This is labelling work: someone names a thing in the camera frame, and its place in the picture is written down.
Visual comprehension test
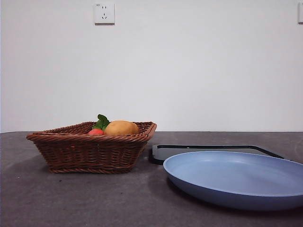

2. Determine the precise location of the orange carrot with green leaf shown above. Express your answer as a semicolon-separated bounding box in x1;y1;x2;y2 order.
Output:
88;114;111;136

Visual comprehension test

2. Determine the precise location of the light blue round plate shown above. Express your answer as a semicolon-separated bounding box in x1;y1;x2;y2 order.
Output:
162;151;303;211

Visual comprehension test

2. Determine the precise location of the yellow-brown potato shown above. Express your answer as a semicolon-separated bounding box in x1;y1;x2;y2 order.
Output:
104;120;140;137

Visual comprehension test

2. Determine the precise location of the black rectangular tray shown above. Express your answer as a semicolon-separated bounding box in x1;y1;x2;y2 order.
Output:
149;144;285;166

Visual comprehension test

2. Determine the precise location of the brown wicker basket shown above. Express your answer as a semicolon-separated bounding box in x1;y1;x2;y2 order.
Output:
26;121;158;174

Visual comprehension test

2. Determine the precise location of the white wall socket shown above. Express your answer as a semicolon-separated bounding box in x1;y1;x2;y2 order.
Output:
94;3;116;26

